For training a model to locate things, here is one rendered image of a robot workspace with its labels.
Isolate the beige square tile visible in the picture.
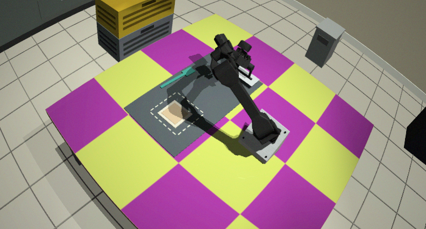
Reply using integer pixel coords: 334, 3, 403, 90
158, 100, 192, 128

